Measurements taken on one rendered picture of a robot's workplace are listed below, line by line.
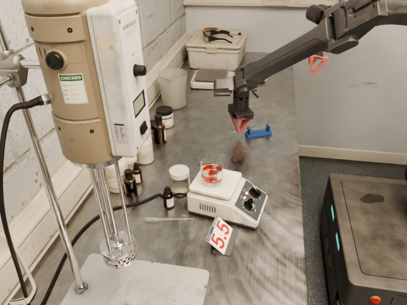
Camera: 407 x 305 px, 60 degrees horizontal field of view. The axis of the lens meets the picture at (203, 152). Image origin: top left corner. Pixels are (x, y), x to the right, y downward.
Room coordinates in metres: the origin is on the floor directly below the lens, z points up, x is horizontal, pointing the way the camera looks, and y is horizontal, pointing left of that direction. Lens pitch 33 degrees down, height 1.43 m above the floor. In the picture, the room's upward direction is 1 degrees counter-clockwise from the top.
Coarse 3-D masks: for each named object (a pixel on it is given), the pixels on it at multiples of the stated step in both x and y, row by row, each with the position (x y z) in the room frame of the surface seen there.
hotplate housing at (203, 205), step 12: (240, 180) 0.79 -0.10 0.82; (192, 192) 0.74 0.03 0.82; (192, 204) 0.73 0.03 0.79; (204, 204) 0.72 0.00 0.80; (216, 204) 0.70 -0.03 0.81; (228, 204) 0.70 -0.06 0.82; (264, 204) 0.74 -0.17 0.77; (204, 216) 0.72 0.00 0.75; (228, 216) 0.69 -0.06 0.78; (240, 216) 0.68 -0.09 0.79; (252, 228) 0.67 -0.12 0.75
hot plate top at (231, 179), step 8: (200, 176) 0.79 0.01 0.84; (224, 176) 0.79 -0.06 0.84; (232, 176) 0.79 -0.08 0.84; (240, 176) 0.79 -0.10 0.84; (192, 184) 0.76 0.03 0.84; (200, 184) 0.76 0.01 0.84; (224, 184) 0.75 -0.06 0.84; (232, 184) 0.75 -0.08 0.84; (200, 192) 0.73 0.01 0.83; (208, 192) 0.72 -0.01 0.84; (216, 192) 0.72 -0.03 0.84; (224, 192) 0.72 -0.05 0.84; (232, 192) 0.72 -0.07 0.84
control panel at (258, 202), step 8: (248, 184) 0.79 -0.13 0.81; (240, 192) 0.74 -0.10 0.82; (248, 192) 0.76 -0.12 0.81; (264, 192) 0.78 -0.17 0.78; (240, 200) 0.72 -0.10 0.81; (256, 200) 0.74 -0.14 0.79; (264, 200) 0.75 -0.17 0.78; (240, 208) 0.69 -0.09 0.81; (256, 208) 0.71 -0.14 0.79; (256, 216) 0.68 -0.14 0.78
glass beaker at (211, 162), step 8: (208, 152) 0.80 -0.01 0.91; (216, 152) 0.79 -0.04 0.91; (200, 160) 0.76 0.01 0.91; (208, 160) 0.80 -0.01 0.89; (216, 160) 0.79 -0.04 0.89; (200, 168) 0.76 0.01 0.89; (208, 168) 0.74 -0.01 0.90; (216, 168) 0.74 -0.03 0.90; (208, 176) 0.74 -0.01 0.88; (216, 176) 0.74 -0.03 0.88; (208, 184) 0.74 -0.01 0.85; (216, 184) 0.74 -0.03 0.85
